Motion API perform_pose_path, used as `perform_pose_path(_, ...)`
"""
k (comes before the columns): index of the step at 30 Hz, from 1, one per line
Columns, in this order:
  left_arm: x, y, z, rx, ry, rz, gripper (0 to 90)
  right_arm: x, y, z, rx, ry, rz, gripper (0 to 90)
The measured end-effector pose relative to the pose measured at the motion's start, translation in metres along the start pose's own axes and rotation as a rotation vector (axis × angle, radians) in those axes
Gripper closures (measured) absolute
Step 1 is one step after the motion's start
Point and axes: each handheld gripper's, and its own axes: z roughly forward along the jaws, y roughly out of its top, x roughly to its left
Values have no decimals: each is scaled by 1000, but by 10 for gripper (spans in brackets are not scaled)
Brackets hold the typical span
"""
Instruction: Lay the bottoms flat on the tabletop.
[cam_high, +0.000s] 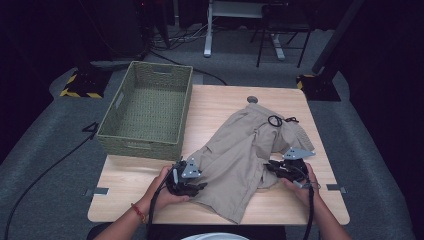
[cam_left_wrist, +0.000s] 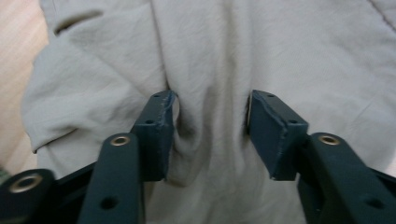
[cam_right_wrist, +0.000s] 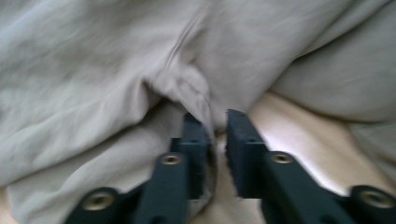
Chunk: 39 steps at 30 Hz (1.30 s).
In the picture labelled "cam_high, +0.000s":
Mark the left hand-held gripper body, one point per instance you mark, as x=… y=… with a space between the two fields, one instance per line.
x=180 y=181

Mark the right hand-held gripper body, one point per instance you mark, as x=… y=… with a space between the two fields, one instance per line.
x=296 y=170

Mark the green woven basket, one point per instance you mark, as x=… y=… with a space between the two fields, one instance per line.
x=150 y=110

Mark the person's right hand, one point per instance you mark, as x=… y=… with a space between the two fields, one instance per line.
x=308 y=193

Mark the person's left hand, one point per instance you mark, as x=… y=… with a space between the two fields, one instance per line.
x=158 y=196

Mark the grey tape strip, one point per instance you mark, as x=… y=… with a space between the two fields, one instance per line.
x=98 y=191
x=337 y=188

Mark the grey table grommet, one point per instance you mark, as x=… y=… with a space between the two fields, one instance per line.
x=252 y=99

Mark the yellow black striped stand base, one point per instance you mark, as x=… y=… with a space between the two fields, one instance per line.
x=85 y=85
x=320 y=88

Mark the slanted black stand pole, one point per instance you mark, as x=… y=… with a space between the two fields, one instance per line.
x=336 y=36

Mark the black chair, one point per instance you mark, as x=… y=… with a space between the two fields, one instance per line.
x=283 y=23

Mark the white desk frame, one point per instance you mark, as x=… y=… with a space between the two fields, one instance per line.
x=208 y=33

